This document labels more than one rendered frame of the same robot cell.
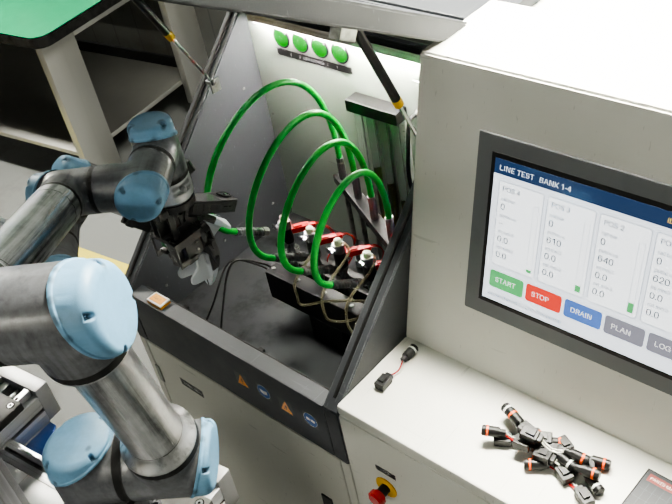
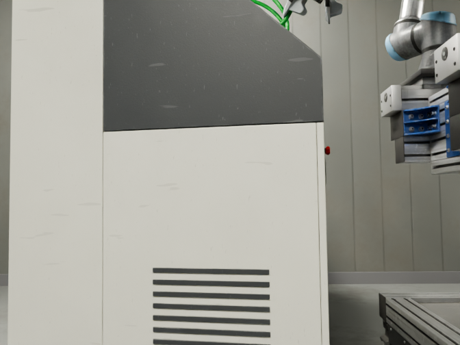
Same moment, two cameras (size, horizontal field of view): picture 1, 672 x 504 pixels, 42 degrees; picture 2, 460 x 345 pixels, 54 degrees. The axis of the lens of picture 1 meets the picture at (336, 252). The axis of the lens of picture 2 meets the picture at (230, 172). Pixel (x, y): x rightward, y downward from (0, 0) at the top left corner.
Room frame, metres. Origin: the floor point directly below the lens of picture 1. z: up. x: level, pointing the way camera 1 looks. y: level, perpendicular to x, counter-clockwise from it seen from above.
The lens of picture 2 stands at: (2.50, 1.24, 0.61)
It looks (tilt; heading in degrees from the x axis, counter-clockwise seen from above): 3 degrees up; 232
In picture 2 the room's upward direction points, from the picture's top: 1 degrees counter-clockwise
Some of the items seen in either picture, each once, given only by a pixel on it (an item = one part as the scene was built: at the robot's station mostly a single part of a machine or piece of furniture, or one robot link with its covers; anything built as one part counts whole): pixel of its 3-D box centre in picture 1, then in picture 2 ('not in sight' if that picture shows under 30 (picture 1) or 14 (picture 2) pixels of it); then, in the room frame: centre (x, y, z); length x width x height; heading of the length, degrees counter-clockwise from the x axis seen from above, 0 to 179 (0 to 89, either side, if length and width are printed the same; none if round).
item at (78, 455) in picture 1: (91, 463); (436, 31); (0.91, 0.44, 1.20); 0.13 x 0.12 x 0.14; 81
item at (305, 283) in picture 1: (339, 308); not in sight; (1.47, 0.02, 0.91); 0.34 x 0.10 x 0.15; 42
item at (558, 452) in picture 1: (545, 449); not in sight; (0.91, -0.28, 1.01); 0.23 x 0.11 x 0.06; 42
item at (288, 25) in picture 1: (339, 36); not in sight; (1.74, -0.10, 1.43); 0.54 x 0.03 x 0.02; 42
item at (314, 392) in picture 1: (232, 363); not in sight; (1.40, 0.28, 0.87); 0.62 x 0.04 x 0.16; 42
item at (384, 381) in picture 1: (397, 366); not in sight; (1.18, -0.07, 0.99); 0.12 x 0.02 x 0.02; 134
